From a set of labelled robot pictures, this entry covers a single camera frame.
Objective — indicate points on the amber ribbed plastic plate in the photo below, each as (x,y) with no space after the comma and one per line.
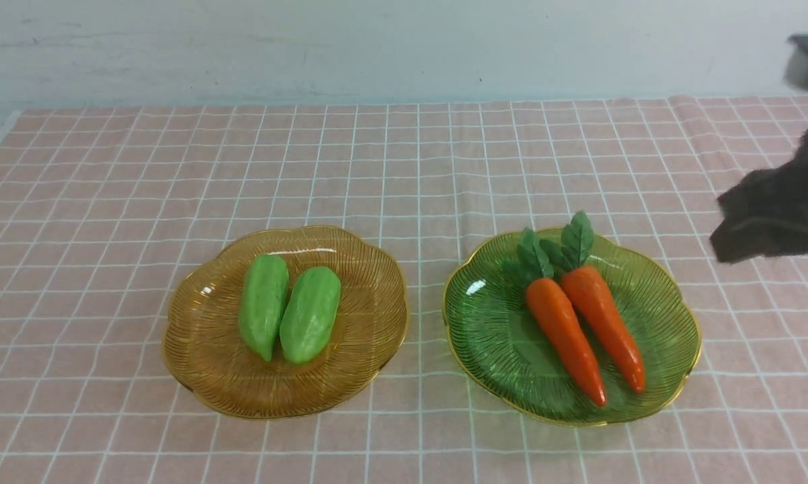
(202,346)

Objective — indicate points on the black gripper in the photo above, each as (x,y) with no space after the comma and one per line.
(765,214)

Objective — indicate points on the pink checkered tablecloth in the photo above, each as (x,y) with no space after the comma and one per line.
(104,210)

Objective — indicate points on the orange toy carrot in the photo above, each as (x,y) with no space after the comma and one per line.
(589,294)
(554,315)

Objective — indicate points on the green toy cucumber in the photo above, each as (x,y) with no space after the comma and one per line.
(310,315)
(263,301)

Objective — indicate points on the green ribbed plastic plate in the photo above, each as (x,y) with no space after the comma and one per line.
(495,340)

